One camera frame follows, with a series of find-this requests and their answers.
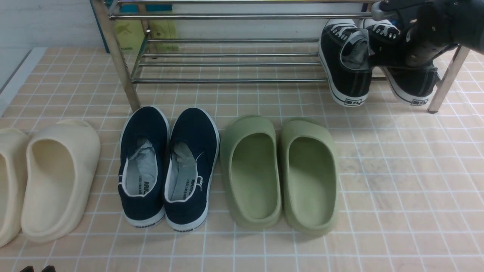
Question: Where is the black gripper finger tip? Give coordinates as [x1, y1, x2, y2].
[20, 266, 34, 272]
[41, 265, 56, 272]

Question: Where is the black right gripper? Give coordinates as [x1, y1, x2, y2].
[371, 0, 460, 68]

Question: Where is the black lace-up sneaker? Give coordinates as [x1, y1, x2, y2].
[318, 19, 373, 107]
[359, 19, 438, 106]

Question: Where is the navy canvas shoe left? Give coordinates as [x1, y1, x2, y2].
[117, 106, 171, 228]

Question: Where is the navy canvas shoe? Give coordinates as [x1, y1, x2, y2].
[163, 107, 220, 232]
[117, 106, 171, 228]

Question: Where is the navy canvas shoe right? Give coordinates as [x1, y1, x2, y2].
[163, 107, 220, 232]

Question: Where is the metal shoe rack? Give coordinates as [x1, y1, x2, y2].
[90, 0, 483, 113]

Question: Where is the cream foam slipper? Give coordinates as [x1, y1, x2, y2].
[21, 119, 101, 243]

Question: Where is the cream slipper far left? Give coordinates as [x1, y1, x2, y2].
[0, 128, 29, 246]

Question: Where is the green foam slipper right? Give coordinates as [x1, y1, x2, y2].
[277, 117, 339, 236]

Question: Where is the green foam slipper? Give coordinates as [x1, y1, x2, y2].
[277, 117, 339, 236]
[219, 115, 282, 231]

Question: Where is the green foam slipper left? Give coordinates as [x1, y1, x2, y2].
[219, 115, 282, 231]

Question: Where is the teal yellow box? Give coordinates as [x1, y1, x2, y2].
[90, 0, 179, 54]

